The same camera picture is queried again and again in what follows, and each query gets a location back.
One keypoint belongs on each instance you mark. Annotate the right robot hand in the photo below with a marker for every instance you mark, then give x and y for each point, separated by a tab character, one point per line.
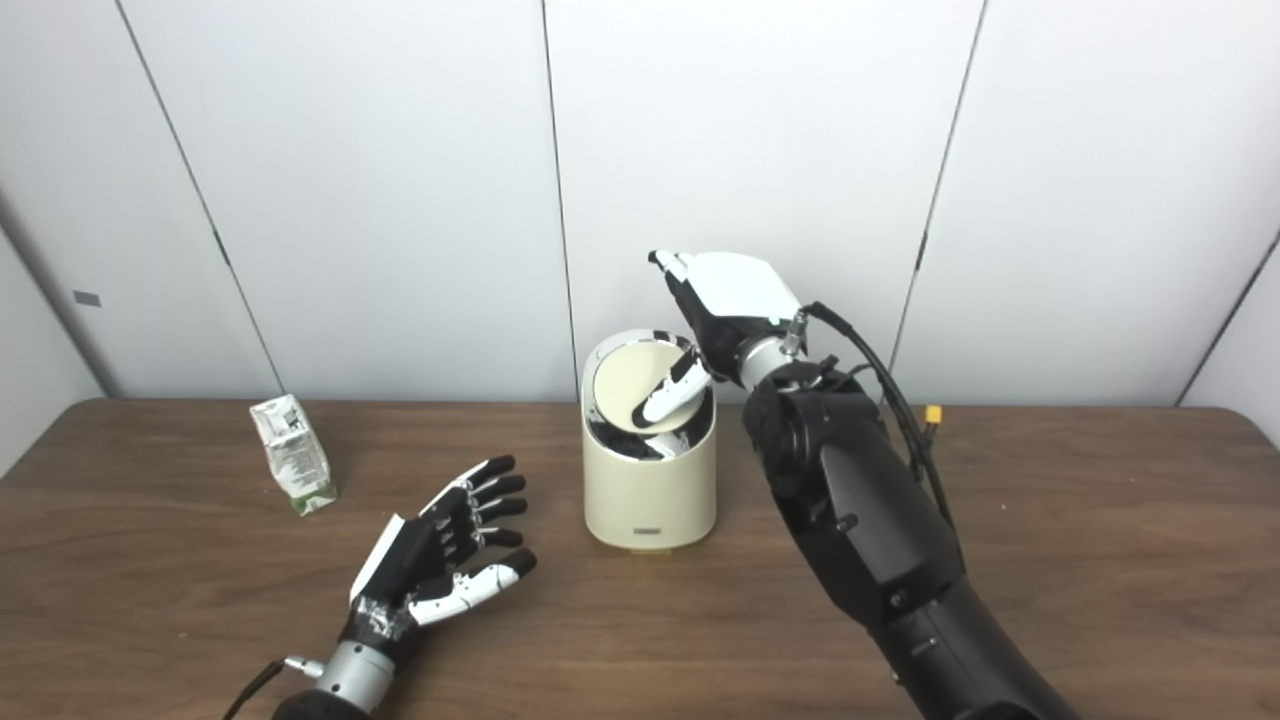
735	300

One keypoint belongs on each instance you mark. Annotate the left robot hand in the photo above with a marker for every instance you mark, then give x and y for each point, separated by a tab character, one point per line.
400	570

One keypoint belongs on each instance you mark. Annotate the cream round bin lid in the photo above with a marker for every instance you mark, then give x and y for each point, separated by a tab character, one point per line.
625	385

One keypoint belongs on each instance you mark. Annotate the white green milk carton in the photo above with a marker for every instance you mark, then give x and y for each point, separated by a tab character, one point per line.
296	455

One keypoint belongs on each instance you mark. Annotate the cream-colored trash bin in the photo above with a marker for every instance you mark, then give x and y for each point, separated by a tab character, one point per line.
650	490

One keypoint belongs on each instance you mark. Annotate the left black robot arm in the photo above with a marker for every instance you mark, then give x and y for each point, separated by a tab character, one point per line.
345	680

